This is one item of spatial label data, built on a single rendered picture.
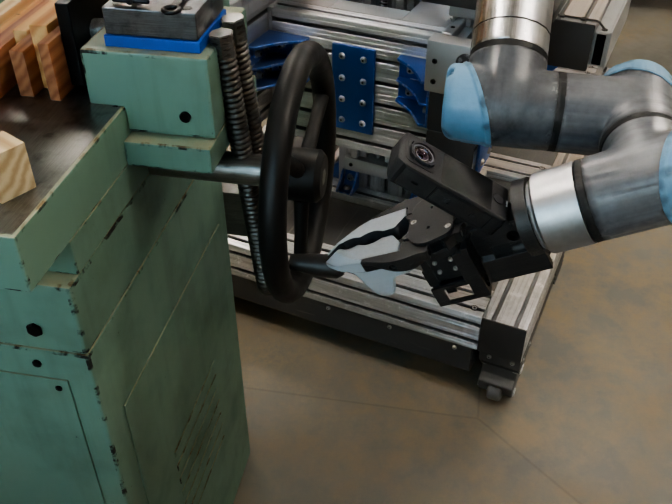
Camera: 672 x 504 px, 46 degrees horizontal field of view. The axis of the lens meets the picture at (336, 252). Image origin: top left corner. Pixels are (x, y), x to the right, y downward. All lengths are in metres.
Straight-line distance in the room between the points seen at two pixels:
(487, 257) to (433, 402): 1.00
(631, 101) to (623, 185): 0.10
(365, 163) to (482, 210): 1.08
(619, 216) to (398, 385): 1.12
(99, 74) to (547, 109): 0.44
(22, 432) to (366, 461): 0.81
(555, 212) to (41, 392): 0.56
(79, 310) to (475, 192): 0.39
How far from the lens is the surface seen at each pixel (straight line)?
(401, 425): 1.68
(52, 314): 0.82
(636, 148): 0.70
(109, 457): 0.97
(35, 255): 0.72
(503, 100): 0.75
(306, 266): 0.81
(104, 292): 0.86
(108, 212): 0.84
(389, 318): 1.67
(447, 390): 1.75
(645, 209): 0.69
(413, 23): 1.50
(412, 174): 0.68
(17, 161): 0.73
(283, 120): 0.76
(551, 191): 0.70
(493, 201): 0.71
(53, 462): 1.01
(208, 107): 0.83
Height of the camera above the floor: 1.29
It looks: 38 degrees down
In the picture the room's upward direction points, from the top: straight up
